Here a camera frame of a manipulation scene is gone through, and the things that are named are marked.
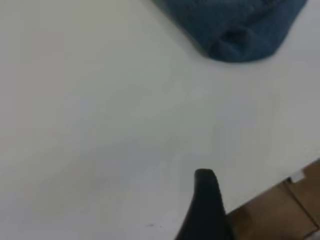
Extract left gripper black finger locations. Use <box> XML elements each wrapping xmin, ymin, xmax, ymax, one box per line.
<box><xmin>174</xmin><ymin>168</ymin><xmax>235</xmax><ymax>240</ymax></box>

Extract blue denim jeans with print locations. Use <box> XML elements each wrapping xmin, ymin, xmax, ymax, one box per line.
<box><xmin>152</xmin><ymin>0</ymin><xmax>309</xmax><ymax>64</ymax></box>

